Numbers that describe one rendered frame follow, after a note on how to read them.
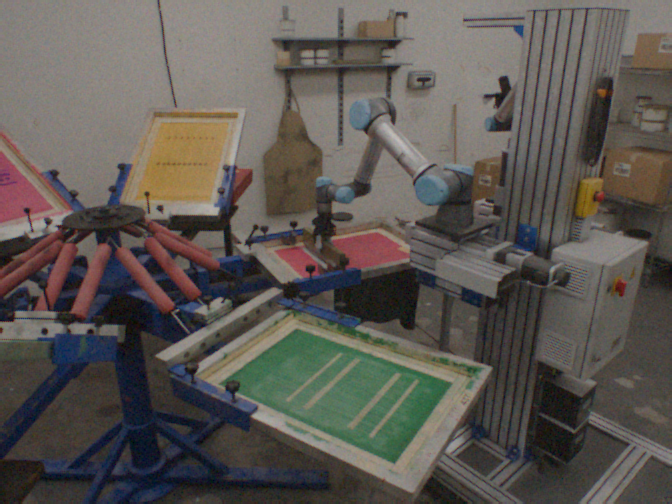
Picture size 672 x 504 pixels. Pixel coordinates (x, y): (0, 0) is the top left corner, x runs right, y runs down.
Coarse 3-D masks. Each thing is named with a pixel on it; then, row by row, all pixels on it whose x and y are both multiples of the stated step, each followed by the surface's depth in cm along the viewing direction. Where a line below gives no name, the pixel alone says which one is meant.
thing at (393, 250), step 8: (384, 248) 267; (392, 248) 267; (400, 256) 257; (408, 256) 257; (296, 264) 248; (304, 264) 248; (312, 264) 248; (352, 264) 248; (368, 264) 248; (376, 264) 248; (304, 272) 239
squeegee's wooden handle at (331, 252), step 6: (306, 228) 265; (306, 234) 264; (312, 234) 258; (306, 240) 265; (312, 240) 258; (324, 240) 249; (312, 246) 259; (324, 246) 247; (330, 246) 242; (324, 252) 248; (330, 252) 242; (336, 252) 236; (342, 252) 235; (330, 258) 243; (336, 258) 237
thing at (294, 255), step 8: (376, 232) 289; (336, 240) 277; (344, 240) 277; (352, 240) 277; (368, 240) 278; (376, 240) 277; (384, 240) 277; (288, 248) 267; (296, 248) 267; (280, 256) 257; (288, 256) 257; (296, 256) 257; (304, 256) 257
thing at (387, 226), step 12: (336, 228) 284; (348, 228) 286; (360, 228) 290; (372, 228) 294; (384, 228) 293; (396, 228) 284; (276, 240) 269; (300, 240) 275; (264, 252) 252; (276, 264) 239; (384, 264) 239; (396, 264) 239; (408, 264) 242; (372, 276) 235
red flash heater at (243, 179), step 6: (240, 174) 349; (246, 174) 350; (252, 174) 365; (240, 180) 335; (246, 180) 347; (234, 186) 321; (240, 186) 330; (246, 186) 349; (234, 192) 314; (240, 192) 332; (234, 198) 316; (234, 204) 316
